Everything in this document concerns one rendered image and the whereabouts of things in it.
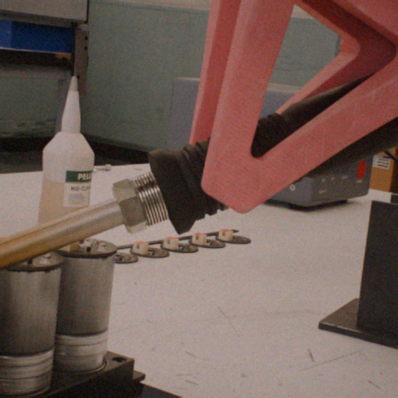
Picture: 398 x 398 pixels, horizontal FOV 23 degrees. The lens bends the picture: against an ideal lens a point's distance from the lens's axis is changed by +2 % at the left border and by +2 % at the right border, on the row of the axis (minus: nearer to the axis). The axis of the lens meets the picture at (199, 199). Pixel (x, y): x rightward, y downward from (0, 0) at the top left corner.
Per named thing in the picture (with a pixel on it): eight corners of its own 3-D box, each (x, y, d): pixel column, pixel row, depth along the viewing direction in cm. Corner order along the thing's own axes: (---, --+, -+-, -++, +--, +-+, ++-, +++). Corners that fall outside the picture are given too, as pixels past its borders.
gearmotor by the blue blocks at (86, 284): (116, 386, 35) (130, 244, 34) (70, 406, 33) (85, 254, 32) (63, 368, 36) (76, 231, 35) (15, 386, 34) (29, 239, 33)
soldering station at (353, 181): (370, 203, 89) (385, 96, 87) (309, 215, 79) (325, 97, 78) (229, 175, 97) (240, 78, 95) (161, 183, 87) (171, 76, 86)
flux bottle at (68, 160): (88, 232, 65) (100, 81, 63) (35, 227, 64) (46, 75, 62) (89, 221, 68) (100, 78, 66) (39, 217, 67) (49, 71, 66)
